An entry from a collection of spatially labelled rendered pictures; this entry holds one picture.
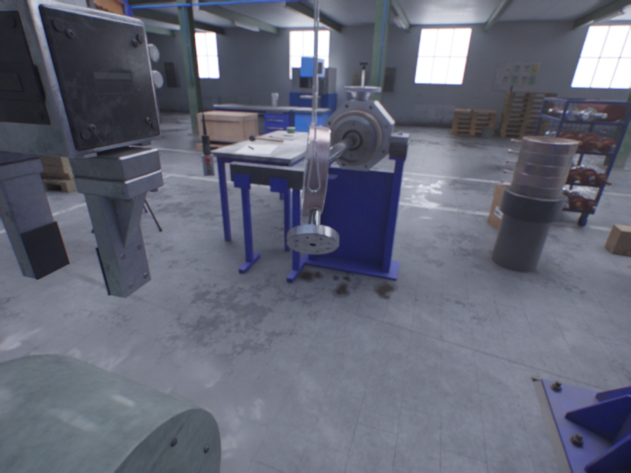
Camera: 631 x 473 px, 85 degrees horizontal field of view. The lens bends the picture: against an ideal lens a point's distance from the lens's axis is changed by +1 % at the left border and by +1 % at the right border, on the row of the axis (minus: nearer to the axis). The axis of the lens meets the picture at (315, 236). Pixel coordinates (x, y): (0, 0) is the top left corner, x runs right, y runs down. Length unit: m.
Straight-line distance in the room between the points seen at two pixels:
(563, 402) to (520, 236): 1.48
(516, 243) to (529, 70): 11.29
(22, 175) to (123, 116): 0.19
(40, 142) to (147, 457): 0.31
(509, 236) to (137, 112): 3.12
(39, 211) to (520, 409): 2.05
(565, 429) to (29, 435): 2.00
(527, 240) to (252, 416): 2.51
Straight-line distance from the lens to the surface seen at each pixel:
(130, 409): 0.43
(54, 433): 0.43
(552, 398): 2.22
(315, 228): 1.22
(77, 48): 0.41
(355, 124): 2.43
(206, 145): 2.18
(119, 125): 0.43
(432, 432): 1.88
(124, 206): 0.46
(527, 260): 3.40
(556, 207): 3.26
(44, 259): 0.61
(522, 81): 14.23
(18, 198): 0.59
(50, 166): 5.84
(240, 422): 1.84
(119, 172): 0.42
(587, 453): 2.07
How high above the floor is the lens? 1.45
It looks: 24 degrees down
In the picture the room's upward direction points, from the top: 1 degrees clockwise
